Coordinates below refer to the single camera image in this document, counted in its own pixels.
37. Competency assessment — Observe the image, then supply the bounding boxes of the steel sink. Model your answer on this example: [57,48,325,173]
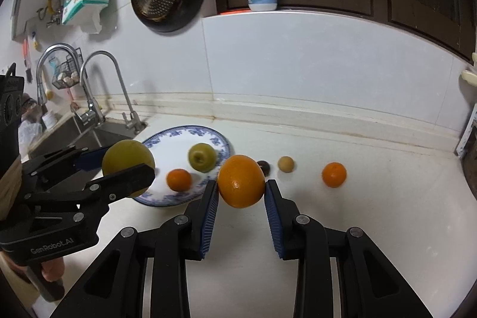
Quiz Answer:
[28,115,137,160]

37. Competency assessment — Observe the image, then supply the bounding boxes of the slim chrome faucet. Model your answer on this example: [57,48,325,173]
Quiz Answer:
[79,50,147,134]

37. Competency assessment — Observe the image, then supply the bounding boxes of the person's left hand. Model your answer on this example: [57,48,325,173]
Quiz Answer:
[40,260,66,283]

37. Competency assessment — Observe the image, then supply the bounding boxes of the tall chrome faucet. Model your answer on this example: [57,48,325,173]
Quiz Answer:
[36,43,107,127]

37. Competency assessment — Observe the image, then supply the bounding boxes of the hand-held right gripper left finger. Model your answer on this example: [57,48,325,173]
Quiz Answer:
[60,179,220,318]

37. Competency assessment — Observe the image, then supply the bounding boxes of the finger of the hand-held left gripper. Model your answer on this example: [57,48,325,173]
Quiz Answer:
[21,145,110,188]
[24,163,156,219]

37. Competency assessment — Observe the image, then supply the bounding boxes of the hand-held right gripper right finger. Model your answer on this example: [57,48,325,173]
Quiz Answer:
[264,179,435,318]

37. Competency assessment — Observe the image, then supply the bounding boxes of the green pear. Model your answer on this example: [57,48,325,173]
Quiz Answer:
[187,142,218,173]

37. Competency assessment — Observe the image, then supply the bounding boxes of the yellow pear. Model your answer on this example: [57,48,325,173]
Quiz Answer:
[102,139,156,198]

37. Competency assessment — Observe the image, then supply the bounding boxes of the orange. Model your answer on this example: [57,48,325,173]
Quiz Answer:
[166,168,193,192]
[322,162,347,188]
[217,154,266,209]

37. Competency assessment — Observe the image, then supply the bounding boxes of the black wire basket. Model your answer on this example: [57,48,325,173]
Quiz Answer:
[51,48,84,89]

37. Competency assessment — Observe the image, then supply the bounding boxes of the blue patterned white plate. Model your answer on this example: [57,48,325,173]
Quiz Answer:
[132,125,232,209]

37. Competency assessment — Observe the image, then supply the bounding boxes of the metal wall hooks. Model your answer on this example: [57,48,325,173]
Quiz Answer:
[35,0,64,28]

